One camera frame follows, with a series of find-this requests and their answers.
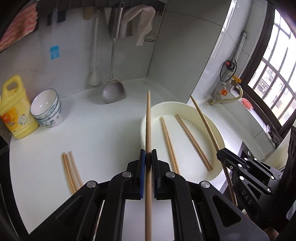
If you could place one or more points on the pink soap dish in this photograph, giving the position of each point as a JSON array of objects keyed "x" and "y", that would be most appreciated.
[{"x": 246, "y": 103}]

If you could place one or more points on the wooden chopstick three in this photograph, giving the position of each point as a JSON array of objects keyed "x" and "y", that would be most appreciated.
[{"x": 171, "y": 145}]

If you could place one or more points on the large cream round basin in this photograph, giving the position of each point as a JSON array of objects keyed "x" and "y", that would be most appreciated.
[{"x": 189, "y": 163}]

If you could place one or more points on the yellow dish soap bottle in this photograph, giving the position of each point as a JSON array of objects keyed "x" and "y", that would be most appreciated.
[{"x": 15, "y": 108}]

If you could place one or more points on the wooden chopstick eight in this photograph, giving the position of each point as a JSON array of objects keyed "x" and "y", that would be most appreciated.
[{"x": 72, "y": 173}]

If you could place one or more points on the wooden chopstick nine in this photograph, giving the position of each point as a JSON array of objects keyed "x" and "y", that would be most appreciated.
[{"x": 68, "y": 173}]

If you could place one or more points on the bottom floral ceramic bowl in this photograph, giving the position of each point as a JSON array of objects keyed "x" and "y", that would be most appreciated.
[{"x": 53, "y": 120}]

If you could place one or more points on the metal peeler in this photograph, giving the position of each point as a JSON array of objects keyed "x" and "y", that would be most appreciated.
[{"x": 152, "y": 35}]

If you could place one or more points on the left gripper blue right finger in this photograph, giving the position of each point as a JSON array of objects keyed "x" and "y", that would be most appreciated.
[{"x": 156, "y": 175}]

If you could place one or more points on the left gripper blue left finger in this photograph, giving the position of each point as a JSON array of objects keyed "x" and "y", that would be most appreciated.
[{"x": 140, "y": 175}]

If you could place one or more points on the blue silicone brush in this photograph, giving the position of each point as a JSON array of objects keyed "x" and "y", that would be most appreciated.
[{"x": 54, "y": 49}]

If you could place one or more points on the gas valve with pipe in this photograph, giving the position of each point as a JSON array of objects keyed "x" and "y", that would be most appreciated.
[{"x": 227, "y": 77}]

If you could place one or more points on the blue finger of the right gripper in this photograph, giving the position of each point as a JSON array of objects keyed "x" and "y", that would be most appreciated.
[{"x": 227, "y": 162}]

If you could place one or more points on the pink wavy dish cloth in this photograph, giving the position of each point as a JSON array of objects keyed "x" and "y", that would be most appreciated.
[{"x": 23, "y": 24}]

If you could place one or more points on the wooden chopstick five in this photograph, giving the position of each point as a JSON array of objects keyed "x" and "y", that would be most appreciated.
[{"x": 148, "y": 172}]

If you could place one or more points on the wooden chopstick one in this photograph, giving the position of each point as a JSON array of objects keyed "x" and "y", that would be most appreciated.
[{"x": 194, "y": 143}]

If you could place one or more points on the stainless steel spatula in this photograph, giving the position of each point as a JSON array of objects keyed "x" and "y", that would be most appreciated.
[{"x": 113, "y": 89}]

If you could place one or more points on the window with grille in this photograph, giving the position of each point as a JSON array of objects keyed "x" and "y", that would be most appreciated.
[{"x": 269, "y": 78}]

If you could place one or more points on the wooden chopstick six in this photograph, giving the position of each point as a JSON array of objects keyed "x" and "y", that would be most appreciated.
[{"x": 217, "y": 148}]

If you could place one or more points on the wooden chopstick seven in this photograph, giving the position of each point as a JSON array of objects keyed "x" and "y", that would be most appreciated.
[{"x": 74, "y": 171}]

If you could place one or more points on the top floral ceramic bowl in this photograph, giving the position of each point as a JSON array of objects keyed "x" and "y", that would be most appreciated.
[{"x": 43, "y": 102}]

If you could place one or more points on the white hanging rag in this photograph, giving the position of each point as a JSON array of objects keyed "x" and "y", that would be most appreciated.
[{"x": 146, "y": 15}]

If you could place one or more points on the wooden chopstick four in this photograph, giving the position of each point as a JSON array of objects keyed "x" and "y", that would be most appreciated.
[{"x": 168, "y": 148}]

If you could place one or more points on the middle floral ceramic bowl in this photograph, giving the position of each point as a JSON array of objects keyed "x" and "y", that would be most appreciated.
[{"x": 53, "y": 111}]

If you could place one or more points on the floral ceramic bowl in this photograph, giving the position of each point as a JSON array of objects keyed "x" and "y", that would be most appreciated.
[
  {"x": 53, "y": 111},
  {"x": 43, "y": 102},
  {"x": 53, "y": 120}
]

